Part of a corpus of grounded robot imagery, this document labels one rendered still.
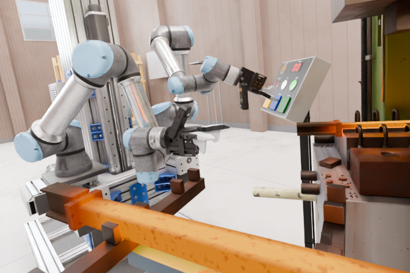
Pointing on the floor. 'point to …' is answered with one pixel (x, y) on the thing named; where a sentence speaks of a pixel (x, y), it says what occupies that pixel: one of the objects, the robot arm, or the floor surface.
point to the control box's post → (306, 182)
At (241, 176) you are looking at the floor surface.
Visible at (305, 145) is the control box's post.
